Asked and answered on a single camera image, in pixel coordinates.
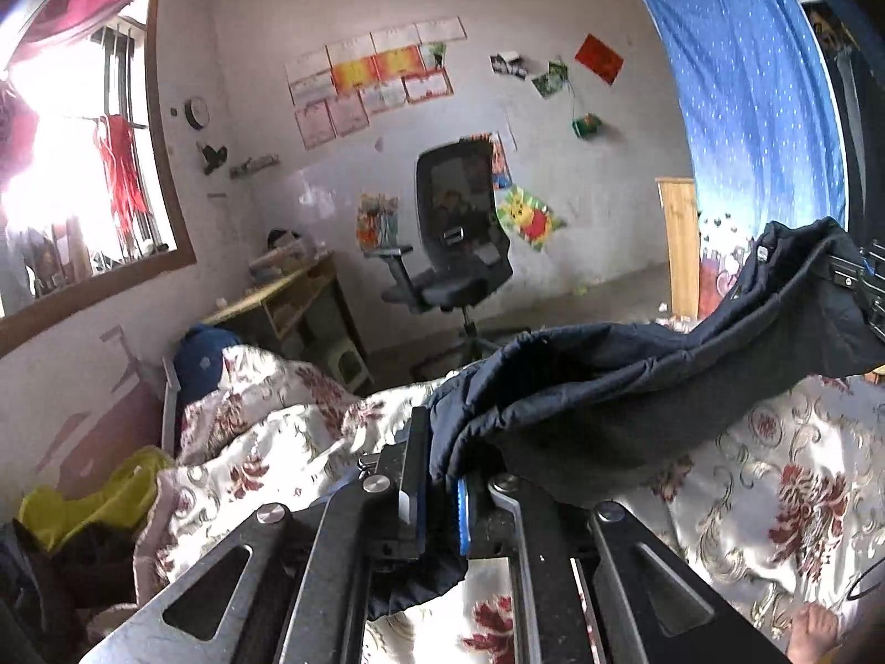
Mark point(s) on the round wall clock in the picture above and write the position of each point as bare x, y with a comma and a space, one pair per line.
196, 113

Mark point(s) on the wooden post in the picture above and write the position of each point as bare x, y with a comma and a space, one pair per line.
679, 242

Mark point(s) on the black cap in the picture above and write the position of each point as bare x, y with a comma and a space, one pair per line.
282, 238

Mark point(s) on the person's foot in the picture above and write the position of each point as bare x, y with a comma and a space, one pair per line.
814, 636

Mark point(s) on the colourful small wall poster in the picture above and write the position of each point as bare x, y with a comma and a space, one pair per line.
377, 221

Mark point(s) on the green wall card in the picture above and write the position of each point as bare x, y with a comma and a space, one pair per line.
550, 79

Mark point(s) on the black wall ornament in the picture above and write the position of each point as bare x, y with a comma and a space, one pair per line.
211, 158

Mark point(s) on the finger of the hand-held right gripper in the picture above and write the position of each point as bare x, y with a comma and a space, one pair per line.
861, 276

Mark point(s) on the yellow bear wall poster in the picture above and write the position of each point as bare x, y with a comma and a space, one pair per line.
529, 218

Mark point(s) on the grey bed rail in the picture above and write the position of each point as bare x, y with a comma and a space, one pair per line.
171, 408

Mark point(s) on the dark metal frame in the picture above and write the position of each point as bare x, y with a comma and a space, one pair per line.
857, 117

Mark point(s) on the cluster of wall photos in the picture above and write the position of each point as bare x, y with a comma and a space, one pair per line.
509, 65

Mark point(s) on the pale plastic stool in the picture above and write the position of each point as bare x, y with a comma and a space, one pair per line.
351, 370

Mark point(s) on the red hanging cloth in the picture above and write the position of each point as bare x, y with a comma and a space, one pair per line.
121, 166

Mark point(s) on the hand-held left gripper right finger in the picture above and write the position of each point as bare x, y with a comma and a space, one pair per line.
463, 519

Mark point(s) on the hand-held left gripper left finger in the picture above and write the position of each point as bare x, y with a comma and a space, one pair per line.
411, 519

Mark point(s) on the red wall paper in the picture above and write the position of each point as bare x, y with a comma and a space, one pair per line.
599, 59

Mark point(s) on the stack of papers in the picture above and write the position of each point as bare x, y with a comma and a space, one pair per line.
283, 263

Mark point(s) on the brown framed window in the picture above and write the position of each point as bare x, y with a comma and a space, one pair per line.
55, 173

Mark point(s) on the green hanging basket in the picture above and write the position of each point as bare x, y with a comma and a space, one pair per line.
586, 126

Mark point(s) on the dark navy jacket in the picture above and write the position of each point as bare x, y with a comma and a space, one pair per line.
622, 387

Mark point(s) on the cartoon figure wall poster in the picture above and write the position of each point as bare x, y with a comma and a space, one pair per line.
501, 162

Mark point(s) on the floral satin blanket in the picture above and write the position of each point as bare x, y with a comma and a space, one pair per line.
795, 498

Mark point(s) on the small wall rack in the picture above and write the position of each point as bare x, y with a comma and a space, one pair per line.
254, 166

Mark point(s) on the black mesh office chair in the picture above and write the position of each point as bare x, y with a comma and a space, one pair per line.
456, 187

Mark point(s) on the blue dotted printed curtain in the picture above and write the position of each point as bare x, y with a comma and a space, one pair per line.
747, 83

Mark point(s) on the wooden desk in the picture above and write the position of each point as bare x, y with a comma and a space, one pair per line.
290, 297

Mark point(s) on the group of wall certificates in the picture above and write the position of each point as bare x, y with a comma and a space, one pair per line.
373, 76

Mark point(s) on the yellow green cloth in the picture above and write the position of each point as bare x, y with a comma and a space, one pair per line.
90, 505

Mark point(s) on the dark cloth pile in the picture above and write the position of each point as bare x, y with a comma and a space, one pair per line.
48, 595

